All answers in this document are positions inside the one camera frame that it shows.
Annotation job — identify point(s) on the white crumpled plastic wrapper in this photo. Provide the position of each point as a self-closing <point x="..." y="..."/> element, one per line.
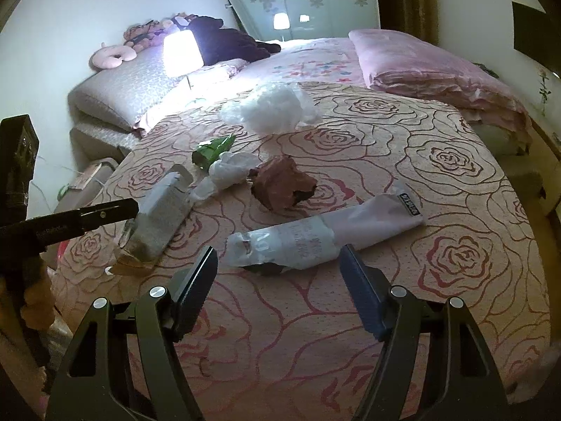
<point x="228" y="169"/>

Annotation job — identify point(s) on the flower print sliding wardrobe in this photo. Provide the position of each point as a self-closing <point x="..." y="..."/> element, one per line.
<point x="315" y="8"/>

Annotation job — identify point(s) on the brown plush toys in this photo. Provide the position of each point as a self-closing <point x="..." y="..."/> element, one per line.
<point x="144" y="33"/>

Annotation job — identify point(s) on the white table lamp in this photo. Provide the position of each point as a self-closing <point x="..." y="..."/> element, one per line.
<point x="179" y="52"/>

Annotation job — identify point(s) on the beige wooden cabinet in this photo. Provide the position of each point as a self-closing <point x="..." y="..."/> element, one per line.
<point x="545" y="171"/>

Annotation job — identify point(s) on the gray upholstered nightstand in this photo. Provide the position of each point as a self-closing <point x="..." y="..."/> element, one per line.
<point x="105" y="169"/>

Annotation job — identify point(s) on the gray headboard cushion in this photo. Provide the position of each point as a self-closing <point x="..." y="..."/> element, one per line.
<point x="127" y="87"/>

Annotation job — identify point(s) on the gray packet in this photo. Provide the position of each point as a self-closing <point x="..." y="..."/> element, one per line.
<point x="157" y="223"/>

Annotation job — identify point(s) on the white mailer bag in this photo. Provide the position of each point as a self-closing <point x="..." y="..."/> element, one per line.
<point x="307" y="239"/>

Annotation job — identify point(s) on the pink folded quilt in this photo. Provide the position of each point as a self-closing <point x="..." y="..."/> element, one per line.
<point x="416" y="65"/>

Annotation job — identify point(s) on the flower wall sticker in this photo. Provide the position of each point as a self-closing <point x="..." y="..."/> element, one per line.
<point x="544" y="90"/>

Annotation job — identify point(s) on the pink floral bedsheet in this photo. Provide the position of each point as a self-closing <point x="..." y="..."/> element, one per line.
<point x="307" y="59"/>

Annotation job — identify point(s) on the rose patterned blanket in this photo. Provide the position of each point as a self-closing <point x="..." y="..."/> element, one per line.
<point x="394" y="175"/>

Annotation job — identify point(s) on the pink neck pillow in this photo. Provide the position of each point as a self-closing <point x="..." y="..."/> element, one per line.
<point x="118" y="55"/>

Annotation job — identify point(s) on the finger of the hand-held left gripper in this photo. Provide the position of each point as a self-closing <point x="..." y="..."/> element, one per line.
<point x="109" y="214"/>

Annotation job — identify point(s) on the person's left hand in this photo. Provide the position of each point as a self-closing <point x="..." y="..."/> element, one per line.
<point x="40" y="300"/>

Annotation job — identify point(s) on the brown paper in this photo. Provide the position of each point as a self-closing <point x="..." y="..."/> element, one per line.
<point x="280" y="182"/>

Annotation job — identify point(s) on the dark purple plush toy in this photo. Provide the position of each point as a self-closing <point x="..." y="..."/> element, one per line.
<point x="228" y="44"/>

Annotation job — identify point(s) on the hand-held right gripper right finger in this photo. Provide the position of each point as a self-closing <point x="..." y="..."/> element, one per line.
<point x="363" y="294"/>

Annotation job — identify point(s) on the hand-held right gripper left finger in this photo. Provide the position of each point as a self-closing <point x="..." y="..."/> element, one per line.
<point x="197" y="291"/>

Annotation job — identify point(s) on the green wrapper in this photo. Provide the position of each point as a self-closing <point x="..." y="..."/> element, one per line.
<point x="210" y="151"/>

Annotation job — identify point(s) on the gray upholstered bed frame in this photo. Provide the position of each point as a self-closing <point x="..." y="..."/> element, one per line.
<point x="101" y="140"/>

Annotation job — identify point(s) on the clear plastic bag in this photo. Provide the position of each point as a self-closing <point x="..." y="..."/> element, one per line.
<point x="271" y="109"/>

